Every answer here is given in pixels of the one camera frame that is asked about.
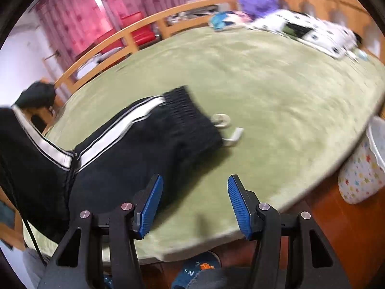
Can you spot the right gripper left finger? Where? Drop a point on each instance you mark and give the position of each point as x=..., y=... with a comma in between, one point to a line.
x=146, y=203

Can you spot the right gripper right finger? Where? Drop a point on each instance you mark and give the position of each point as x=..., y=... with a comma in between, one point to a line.
x=244, y=204

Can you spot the black pants with white stripe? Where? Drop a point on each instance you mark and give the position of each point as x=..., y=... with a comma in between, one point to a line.
x=165, y=135

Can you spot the blue slipper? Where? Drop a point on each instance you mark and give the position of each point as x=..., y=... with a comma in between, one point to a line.
x=191, y=268

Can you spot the green bed blanket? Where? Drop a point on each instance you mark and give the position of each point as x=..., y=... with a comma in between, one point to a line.
x=301, y=110

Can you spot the star patterned white bin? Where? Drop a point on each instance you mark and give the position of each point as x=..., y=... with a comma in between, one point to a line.
x=362, y=175

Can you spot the grey trouser leg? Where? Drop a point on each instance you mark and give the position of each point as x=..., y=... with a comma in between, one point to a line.
x=34, y=266

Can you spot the black hat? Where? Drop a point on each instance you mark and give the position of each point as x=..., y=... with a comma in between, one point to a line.
x=37, y=95

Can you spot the red chair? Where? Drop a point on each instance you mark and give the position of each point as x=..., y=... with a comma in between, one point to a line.
x=141, y=36

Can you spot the colorful geometric cushion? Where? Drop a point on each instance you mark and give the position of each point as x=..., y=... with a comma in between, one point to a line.
x=228, y=20

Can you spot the white floral pillow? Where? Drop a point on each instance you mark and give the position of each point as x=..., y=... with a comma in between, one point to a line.
x=309, y=31

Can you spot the pink red curtain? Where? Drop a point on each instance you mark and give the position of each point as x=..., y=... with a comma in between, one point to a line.
x=72, y=26

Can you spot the wooden bed frame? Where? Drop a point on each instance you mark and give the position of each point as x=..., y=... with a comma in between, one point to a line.
x=194, y=105

